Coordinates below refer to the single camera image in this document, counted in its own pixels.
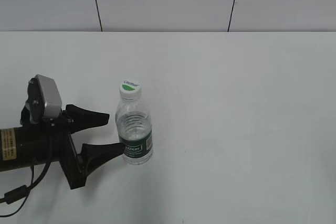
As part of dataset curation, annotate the clear cestbon water bottle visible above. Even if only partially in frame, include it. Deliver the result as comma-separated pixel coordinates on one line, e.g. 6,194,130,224
115,97,153,165

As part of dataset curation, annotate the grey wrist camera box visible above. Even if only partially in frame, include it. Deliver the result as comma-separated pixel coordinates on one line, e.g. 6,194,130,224
20,74,62,126

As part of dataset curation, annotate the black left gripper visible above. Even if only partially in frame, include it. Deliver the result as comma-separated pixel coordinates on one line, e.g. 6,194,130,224
50,104,124,189

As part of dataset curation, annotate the black camera cable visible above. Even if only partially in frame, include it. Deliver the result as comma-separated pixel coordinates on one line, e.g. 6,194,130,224
0,153,52,205

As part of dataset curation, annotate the white green bottle cap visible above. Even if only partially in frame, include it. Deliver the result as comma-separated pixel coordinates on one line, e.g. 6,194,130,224
119,79,142,100

